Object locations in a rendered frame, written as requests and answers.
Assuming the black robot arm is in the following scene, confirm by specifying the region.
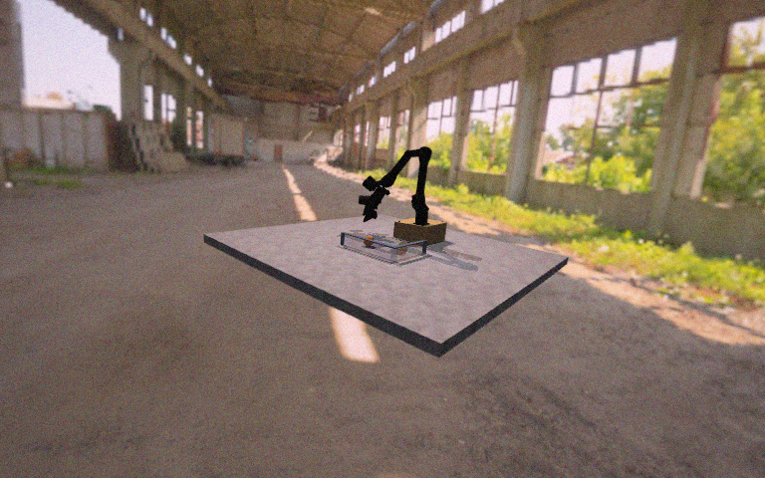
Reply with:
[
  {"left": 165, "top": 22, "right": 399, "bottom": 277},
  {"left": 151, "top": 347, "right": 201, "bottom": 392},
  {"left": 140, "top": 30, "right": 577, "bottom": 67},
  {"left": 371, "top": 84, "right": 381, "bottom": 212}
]
[{"left": 359, "top": 146, "right": 432, "bottom": 225}]

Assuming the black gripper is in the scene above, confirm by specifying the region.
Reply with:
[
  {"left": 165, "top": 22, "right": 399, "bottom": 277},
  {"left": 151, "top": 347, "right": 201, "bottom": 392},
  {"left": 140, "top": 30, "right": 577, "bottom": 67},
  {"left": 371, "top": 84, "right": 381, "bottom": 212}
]
[{"left": 363, "top": 194, "right": 382, "bottom": 222}]

